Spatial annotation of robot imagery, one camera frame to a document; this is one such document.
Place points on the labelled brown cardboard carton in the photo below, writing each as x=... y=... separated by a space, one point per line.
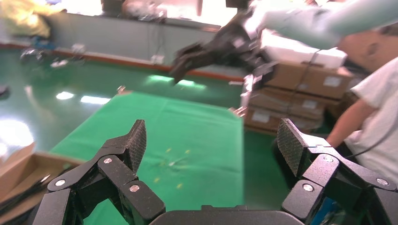
x=273 y=119
x=280 y=101
x=314 y=79

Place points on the metal binder clip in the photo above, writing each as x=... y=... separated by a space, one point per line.
x=122 y=90
x=238 y=111

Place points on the open brown cardboard box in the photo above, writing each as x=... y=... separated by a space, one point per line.
x=18 y=174

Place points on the green table cloth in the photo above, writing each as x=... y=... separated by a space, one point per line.
x=192 y=124

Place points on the white box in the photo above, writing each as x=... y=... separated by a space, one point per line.
x=298 y=51

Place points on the yellow fabric bundle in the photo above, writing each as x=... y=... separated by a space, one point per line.
x=25 y=18

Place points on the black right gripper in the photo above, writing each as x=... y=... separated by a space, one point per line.
x=236 y=43

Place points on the person bare forearm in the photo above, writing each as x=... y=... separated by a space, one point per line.
x=348 y=124

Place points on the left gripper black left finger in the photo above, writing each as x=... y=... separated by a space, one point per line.
x=115 y=174

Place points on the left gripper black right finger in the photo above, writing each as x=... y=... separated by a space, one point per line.
x=320 y=170

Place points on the person in white t-shirt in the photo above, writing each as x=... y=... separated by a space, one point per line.
x=379 y=124

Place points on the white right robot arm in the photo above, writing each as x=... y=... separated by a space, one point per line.
x=311 y=24

